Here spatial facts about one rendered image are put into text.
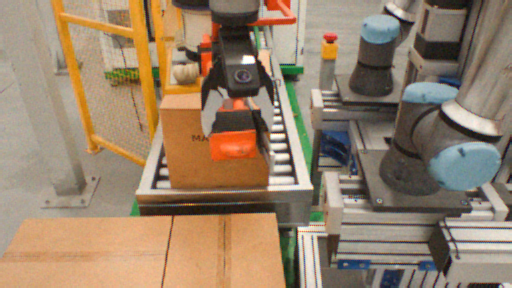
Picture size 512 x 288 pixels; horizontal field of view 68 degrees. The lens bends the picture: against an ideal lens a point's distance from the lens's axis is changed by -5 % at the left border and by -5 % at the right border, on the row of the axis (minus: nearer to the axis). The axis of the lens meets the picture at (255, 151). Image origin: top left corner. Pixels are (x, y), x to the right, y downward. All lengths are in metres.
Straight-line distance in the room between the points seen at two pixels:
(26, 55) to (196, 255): 1.38
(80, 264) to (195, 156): 0.56
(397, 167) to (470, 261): 0.26
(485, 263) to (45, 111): 2.12
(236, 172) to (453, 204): 0.87
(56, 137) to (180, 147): 1.10
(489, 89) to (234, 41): 0.41
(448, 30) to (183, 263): 1.06
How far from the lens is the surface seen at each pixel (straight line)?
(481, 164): 0.76
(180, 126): 1.46
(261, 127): 0.64
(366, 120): 1.38
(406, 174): 0.91
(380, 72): 1.33
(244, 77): 0.54
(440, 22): 1.07
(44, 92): 2.33
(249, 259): 1.39
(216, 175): 1.56
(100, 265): 1.47
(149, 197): 1.60
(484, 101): 0.73
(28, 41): 2.24
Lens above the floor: 1.60
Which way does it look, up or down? 34 degrees down
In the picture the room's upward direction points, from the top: straight up
